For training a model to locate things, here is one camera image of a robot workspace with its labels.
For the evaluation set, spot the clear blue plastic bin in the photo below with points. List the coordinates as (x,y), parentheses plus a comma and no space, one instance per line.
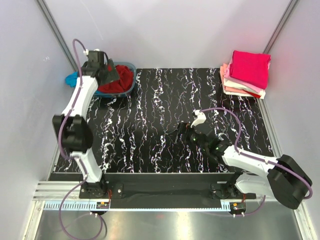
(86,80)

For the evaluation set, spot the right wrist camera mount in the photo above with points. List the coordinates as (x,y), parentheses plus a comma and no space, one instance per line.
(199,118)

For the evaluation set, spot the left aluminium frame post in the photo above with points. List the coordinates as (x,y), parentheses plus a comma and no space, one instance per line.
(48,16)

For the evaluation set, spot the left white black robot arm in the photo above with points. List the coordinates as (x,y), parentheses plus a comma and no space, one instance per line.
(74,136)

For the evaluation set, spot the folded salmon t shirt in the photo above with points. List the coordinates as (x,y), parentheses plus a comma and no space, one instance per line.
(230,90)

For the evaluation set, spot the folded white t shirt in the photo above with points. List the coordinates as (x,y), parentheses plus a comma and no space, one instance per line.
(244,86)

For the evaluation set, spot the folded red t shirt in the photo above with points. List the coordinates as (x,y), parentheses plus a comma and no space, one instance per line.
(253,94)

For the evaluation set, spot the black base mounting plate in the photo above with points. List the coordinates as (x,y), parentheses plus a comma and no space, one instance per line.
(175,202)

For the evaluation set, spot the blue t shirt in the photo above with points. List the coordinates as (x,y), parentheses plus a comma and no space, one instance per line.
(71,80)

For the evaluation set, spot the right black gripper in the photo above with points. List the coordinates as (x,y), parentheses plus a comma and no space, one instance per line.
(180,127)

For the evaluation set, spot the black marble pattern mat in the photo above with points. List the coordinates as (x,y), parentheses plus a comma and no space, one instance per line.
(131,134)

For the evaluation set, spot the folded magenta t shirt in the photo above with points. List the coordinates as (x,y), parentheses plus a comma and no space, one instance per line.
(252,68)

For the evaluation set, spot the right aluminium frame post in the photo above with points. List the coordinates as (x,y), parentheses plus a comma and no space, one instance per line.
(281,25)

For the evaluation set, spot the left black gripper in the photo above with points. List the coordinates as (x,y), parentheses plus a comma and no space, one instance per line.
(112,75)

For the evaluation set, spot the aluminium front rail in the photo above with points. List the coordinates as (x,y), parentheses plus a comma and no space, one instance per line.
(50,190)

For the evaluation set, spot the folded light pink t shirt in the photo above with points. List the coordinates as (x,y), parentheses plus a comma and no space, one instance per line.
(226,75)

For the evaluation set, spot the aluminium frame post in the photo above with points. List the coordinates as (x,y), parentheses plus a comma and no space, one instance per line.
(281,25)
(48,16)

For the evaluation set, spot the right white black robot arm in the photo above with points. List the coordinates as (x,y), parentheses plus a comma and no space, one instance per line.
(279,177)

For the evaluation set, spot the dark red t shirt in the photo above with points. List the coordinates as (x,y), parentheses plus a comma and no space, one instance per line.
(122,85)

